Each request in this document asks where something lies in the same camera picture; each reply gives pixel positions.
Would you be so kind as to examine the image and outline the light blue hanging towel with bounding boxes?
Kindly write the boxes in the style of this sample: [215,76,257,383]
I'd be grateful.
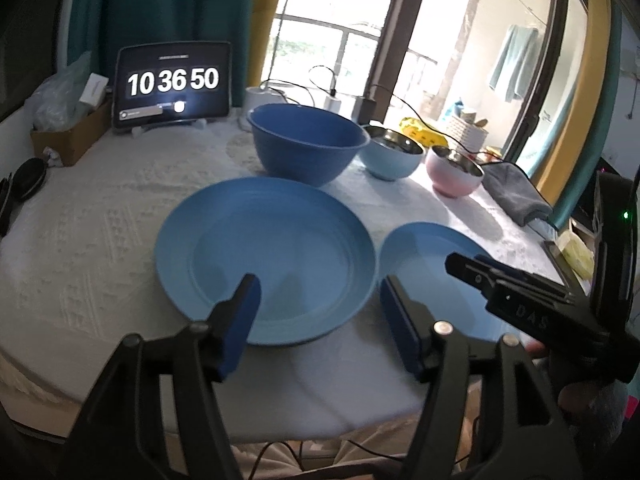
[489,24,541,102]

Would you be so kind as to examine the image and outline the pink steel-lined bowl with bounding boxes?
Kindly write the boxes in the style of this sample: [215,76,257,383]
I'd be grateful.
[425,145,486,198]

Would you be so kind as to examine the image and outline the grey cloth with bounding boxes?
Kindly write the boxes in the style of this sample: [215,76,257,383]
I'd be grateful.
[482,161,556,228]

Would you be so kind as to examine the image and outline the black round pouch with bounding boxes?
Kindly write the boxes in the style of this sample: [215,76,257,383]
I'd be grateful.
[11,157,48,201]

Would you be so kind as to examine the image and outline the teal curtain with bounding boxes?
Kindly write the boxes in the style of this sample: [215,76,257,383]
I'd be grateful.
[65,0,261,91]
[550,10,626,221]

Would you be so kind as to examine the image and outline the clear plastic bag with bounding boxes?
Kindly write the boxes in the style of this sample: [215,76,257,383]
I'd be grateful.
[22,50,108,131]

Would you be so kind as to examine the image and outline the yellow bag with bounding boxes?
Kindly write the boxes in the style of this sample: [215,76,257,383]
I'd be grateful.
[397,116,448,146]

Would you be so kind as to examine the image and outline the large blue plate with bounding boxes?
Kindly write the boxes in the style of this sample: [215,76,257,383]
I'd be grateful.
[154,176,377,347]

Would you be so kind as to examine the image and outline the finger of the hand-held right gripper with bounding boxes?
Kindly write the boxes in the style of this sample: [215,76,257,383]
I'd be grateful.
[475,255,581,301]
[445,252,506,306]

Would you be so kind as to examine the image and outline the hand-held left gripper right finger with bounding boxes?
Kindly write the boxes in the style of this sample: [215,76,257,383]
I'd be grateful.
[379,275,586,480]

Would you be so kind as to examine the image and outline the small blue plate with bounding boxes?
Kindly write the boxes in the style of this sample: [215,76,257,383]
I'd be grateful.
[378,222,526,356]

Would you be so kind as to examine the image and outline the small white box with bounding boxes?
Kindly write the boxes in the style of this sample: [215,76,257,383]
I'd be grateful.
[77,74,110,110]

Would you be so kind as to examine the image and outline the yellow curtain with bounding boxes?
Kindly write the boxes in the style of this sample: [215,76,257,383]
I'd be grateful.
[250,0,293,86]
[525,0,616,191]

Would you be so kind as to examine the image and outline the yellow sticky notes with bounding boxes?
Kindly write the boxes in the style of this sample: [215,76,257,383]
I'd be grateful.
[545,230,596,286]

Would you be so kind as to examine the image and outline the black charger cable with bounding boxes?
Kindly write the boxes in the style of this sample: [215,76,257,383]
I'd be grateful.
[307,65,341,97]

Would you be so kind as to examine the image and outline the person's right hand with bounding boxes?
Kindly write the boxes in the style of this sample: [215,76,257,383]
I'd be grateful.
[531,341,632,417]

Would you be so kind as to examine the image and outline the tablet with clock display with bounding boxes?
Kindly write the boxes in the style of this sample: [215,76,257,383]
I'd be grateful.
[112,41,233,133]

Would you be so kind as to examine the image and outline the light blue steel-lined bowl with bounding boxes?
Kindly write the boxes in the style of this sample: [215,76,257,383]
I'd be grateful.
[359,125,426,182]

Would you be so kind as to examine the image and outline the black charger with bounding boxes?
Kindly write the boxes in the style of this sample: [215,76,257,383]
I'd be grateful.
[352,97,378,123]

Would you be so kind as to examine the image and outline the large dark blue bowl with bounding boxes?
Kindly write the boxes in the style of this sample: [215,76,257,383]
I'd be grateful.
[246,103,372,188]

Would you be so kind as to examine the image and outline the white textured tablecloth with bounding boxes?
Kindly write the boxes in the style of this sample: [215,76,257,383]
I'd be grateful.
[0,110,591,446]

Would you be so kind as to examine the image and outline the white woven basket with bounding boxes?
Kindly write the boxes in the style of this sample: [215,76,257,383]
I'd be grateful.
[442,112,491,153]

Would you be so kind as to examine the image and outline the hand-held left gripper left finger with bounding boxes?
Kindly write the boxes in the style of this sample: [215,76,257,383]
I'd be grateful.
[55,273,263,480]

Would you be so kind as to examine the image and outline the brown window post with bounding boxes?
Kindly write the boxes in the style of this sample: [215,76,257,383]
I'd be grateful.
[382,0,441,121]

